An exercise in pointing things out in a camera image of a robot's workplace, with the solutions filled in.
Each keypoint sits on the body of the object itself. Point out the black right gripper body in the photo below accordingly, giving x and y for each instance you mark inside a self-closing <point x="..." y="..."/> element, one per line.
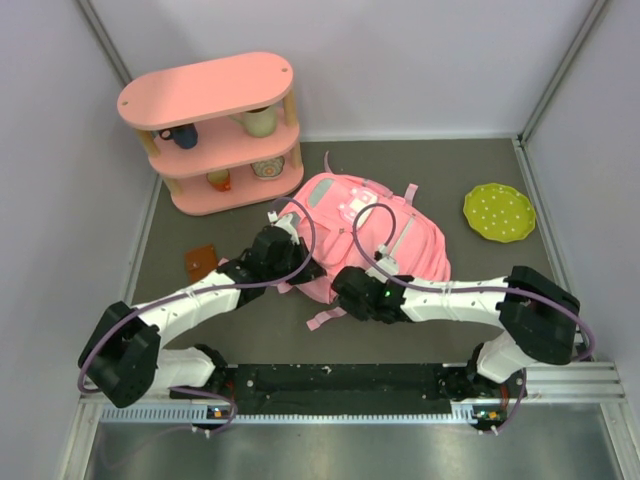
<point x="358" y="309"/>

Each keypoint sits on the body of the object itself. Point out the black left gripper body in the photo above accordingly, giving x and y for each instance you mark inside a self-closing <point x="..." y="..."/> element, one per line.
<point x="293" y="257"/>

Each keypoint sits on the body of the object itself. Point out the pink student backpack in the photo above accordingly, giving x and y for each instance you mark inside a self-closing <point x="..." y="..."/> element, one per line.
<point x="347" y="212"/>

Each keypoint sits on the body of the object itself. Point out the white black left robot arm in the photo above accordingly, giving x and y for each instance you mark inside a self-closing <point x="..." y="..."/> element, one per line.
<point x="126" y="356"/>

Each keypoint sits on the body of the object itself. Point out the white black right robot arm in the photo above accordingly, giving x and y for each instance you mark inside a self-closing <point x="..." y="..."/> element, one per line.
<point x="537" y="319"/>

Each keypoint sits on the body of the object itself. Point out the brown leather wallet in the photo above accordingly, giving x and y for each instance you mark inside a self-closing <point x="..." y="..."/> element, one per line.
<point x="200" y="261"/>

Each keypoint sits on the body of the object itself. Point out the patterned ceramic bowl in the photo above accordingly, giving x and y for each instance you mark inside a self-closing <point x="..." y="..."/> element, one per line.
<point x="268" y="169"/>

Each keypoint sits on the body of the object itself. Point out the orange cup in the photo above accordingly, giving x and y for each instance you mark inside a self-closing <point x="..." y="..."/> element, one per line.
<point x="219" y="180"/>

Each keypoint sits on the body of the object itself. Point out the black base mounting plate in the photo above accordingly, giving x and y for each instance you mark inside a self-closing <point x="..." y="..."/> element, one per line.
<point x="354" y="389"/>

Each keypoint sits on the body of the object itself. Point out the pink three-tier wooden shelf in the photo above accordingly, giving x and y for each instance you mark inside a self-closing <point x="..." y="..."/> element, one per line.
<point x="206" y="94"/>

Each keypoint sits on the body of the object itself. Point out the pale green mug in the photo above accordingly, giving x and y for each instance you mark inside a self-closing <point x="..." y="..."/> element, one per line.
<point x="258" y="123"/>

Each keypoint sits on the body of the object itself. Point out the dark blue mug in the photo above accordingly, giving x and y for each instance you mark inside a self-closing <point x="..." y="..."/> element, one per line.
<point x="184" y="136"/>

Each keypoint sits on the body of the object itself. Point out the green polka dot plate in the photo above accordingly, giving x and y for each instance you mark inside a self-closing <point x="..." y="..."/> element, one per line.
<point x="499" y="213"/>

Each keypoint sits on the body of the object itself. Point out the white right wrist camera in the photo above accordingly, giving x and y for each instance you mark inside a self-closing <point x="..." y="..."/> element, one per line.
<point x="383" y="266"/>

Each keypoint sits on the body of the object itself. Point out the grey slotted cable duct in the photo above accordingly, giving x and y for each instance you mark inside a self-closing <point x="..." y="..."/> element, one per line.
<point x="204" y="413"/>

